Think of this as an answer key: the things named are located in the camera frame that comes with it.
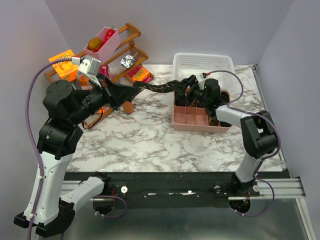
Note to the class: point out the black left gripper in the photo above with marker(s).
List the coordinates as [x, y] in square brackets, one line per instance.
[115, 95]

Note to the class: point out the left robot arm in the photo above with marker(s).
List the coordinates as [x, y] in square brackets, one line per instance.
[49, 213]

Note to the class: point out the pink divided organizer box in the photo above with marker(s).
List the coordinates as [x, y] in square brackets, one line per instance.
[192, 117]

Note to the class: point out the aluminium rail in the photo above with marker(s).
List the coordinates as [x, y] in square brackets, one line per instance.
[285, 188]

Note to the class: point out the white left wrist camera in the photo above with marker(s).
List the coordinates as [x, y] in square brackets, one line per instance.
[88, 66]

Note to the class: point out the wooden tiered shelf rack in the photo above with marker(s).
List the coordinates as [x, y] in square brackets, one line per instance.
[127, 46]

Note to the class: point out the silver metal scoop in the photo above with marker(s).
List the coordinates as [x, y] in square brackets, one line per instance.
[128, 61]

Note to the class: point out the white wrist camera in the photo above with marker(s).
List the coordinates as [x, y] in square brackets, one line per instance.
[88, 66]
[202, 83]

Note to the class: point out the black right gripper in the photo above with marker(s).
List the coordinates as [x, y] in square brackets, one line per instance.
[187, 83]

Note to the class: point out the pink orange sponge box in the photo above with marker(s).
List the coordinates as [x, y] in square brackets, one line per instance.
[103, 71]

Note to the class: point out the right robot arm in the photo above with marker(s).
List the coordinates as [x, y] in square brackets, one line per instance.
[260, 137]

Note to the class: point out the brown round fruit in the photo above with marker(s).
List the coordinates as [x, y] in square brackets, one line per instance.
[94, 44]

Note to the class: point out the orange pump bottle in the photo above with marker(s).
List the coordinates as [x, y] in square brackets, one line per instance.
[128, 107]

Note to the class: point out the orange pink box right shelf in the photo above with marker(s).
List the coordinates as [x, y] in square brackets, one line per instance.
[139, 74]

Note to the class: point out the white perforated plastic basket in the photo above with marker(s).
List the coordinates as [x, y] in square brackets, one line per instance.
[187, 64]

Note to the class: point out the orange Scrub Daddy box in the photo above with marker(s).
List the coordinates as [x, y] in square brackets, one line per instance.
[66, 70]

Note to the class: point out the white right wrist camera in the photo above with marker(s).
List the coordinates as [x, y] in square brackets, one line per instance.
[202, 83]

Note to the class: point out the red chili pepper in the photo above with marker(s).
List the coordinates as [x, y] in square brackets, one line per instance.
[108, 35]

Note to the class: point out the black gold floral tie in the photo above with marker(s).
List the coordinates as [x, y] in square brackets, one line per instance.
[160, 88]

